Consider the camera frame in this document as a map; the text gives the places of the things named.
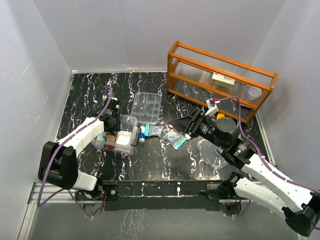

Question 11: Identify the clear medicine kit box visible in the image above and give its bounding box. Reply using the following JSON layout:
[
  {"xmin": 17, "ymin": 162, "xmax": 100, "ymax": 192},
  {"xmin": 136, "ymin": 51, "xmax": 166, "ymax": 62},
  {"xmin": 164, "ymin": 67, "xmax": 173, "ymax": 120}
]
[{"xmin": 91, "ymin": 115, "xmax": 141, "ymax": 156}]

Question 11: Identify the clear compartment organizer tray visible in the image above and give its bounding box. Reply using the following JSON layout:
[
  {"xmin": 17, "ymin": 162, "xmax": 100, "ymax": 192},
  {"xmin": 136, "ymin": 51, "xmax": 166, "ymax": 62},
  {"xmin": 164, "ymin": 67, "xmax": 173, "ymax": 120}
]
[{"xmin": 130, "ymin": 92, "xmax": 162, "ymax": 125}]

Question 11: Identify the cream medicine box on shelf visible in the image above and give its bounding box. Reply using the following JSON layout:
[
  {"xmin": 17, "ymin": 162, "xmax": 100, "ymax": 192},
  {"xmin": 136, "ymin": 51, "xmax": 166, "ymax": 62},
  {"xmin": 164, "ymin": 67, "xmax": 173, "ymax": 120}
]
[{"xmin": 211, "ymin": 72, "xmax": 235, "ymax": 88}]

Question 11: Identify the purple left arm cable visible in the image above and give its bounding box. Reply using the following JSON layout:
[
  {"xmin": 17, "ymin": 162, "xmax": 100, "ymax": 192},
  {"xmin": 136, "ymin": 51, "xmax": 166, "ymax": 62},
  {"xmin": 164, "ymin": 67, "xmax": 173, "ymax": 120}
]
[{"xmin": 36, "ymin": 86, "xmax": 114, "ymax": 208}]

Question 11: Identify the white medicine bottle green label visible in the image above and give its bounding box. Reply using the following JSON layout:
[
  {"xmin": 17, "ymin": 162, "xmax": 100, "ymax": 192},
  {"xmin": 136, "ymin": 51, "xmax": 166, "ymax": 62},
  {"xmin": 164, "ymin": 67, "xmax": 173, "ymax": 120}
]
[{"xmin": 96, "ymin": 132, "xmax": 107, "ymax": 149}]

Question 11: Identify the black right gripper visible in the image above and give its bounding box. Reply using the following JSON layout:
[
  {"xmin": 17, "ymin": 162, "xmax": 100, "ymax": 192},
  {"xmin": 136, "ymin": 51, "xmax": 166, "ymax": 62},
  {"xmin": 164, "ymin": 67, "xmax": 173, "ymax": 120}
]
[{"xmin": 169, "ymin": 108, "xmax": 227, "ymax": 150}]

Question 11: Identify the teal topped cotton swab bag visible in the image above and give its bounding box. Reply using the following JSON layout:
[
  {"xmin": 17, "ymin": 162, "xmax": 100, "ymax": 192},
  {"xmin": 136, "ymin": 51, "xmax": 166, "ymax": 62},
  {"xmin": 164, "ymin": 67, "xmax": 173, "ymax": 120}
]
[{"xmin": 163, "ymin": 129, "xmax": 187, "ymax": 150}]

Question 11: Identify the teal topped packet under gauze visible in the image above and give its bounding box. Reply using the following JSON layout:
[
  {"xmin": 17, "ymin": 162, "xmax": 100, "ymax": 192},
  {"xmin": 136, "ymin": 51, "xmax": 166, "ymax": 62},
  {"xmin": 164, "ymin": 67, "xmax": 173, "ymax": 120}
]
[{"xmin": 144, "ymin": 124, "xmax": 164, "ymax": 138}]

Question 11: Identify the orange wooden shelf rack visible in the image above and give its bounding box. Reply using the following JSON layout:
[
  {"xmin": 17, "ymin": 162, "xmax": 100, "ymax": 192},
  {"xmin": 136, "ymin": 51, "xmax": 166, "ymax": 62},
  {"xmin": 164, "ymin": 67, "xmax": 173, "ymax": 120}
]
[{"xmin": 167, "ymin": 41, "xmax": 279, "ymax": 124}]

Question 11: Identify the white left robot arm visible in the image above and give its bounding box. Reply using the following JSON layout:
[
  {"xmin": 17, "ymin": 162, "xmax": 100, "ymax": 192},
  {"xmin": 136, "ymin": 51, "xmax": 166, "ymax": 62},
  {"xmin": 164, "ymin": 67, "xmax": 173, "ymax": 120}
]
[{"xmin": 38, "ymin": 98, "xmax": 121, "ymax": 200}]

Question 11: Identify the clear plastic cup on shelf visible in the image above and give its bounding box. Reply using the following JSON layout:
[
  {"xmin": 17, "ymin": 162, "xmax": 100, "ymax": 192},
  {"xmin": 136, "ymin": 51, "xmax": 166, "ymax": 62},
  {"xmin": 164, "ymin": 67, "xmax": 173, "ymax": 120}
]
[{"xmin": 247, "ymin": 86, "xmax": 263, "ymax": 102}]

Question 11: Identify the blue white bandage roll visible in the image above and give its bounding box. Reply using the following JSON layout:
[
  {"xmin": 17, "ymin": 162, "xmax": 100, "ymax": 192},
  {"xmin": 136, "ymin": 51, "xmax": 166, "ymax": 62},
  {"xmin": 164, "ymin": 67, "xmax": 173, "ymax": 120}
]
[{"xmin": 139, "ymin": 125, "xmax": 146, "ymax": 145}]

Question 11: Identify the clear kit box lid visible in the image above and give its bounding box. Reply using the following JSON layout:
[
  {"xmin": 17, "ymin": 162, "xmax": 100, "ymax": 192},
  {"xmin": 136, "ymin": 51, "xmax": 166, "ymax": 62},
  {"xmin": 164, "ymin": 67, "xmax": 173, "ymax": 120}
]
[{"xmin": 196, "ymin": 139, "xmax": 229, "ymax": 171}]

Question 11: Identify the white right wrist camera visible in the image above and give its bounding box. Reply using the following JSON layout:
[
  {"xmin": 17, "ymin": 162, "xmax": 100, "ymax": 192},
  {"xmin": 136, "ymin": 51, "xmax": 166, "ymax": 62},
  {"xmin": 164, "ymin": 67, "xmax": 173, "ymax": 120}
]
[{"xmin": 205, "ymin": 98, "xmax": 220, "ymax": 117}]

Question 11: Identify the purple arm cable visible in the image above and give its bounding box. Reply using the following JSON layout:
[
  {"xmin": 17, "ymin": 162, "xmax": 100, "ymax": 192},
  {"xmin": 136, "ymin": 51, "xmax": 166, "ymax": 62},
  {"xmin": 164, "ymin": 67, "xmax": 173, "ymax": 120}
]
[
  {"xmin": 36, "ymin": 86, "xmax": 114, "ymax": 208},
  {"xmin": 217, "ymin": 96, "xmax": 320, "ymax": 231}
]

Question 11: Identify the brown syrup bottle orange cap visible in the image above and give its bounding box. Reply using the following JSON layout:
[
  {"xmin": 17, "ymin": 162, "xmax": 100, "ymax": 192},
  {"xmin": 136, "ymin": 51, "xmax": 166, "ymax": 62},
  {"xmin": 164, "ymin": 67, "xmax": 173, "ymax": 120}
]
[{"xmin": 106, "ymin": 133, "xmax": 116, "ymax": 146}]

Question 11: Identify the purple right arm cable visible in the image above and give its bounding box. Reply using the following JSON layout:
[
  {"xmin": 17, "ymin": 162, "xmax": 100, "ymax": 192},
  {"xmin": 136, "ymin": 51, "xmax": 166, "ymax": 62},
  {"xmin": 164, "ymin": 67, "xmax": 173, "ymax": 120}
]
[{"xmin": 217, "ymin": 96, "xmax": 320, "ymax": 231}]

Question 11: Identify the white gauze dressing packet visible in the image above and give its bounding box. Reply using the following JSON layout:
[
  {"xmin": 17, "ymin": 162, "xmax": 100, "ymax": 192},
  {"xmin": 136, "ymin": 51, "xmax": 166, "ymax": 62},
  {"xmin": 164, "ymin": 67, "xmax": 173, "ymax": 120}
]
[{"xmin": 115, "ymin": 130, "xmax": 132, "ymax": 146}]

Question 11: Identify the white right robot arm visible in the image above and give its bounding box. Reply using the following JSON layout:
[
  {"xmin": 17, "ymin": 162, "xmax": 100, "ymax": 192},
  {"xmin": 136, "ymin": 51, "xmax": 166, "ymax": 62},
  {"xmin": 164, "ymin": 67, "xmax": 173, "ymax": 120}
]
[{"xmin": 170, "ymin": 108, "xmax": 320, "ymax": 237}]

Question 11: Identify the black front mounting rail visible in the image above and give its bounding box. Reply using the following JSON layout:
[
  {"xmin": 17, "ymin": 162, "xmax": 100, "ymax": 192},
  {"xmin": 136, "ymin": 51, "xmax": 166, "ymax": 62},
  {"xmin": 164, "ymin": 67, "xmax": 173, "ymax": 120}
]
[{"xmin": 74, "ymin": 178, "xmax": 251, "ymax": 212}]

